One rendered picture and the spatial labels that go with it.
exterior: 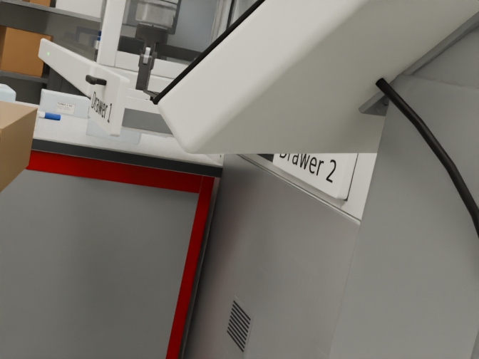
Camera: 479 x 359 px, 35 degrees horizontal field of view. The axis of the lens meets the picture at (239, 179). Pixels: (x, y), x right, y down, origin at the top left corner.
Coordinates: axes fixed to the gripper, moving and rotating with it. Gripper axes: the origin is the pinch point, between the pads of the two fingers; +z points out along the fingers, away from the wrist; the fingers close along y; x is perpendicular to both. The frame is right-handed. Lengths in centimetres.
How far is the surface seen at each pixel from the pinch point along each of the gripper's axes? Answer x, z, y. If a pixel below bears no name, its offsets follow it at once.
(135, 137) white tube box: -0.8, 5.9, -1.4
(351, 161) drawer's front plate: -38, -4, -61
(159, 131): -6.8, -0.3, -35.7
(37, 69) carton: 90, 17, 343
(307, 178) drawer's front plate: -34, 1, -50
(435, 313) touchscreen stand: -34, 0, -122
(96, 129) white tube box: 8.5, 5.9, -1.4
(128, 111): -0.5, -3.0, -37.5
